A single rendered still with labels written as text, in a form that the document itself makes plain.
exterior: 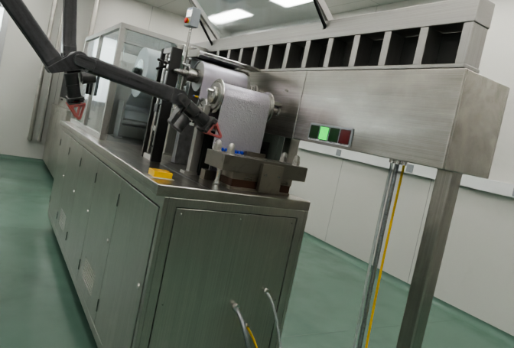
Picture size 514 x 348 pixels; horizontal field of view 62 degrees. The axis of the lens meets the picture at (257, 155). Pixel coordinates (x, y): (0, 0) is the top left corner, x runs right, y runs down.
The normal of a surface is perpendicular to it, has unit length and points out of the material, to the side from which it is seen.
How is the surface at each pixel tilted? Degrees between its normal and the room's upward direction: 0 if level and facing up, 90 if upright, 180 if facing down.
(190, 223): 90
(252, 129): 90
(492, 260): 90
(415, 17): 90
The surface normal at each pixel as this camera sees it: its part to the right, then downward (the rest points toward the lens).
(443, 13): -0.83, -0.14
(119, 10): 0.51, 0.15
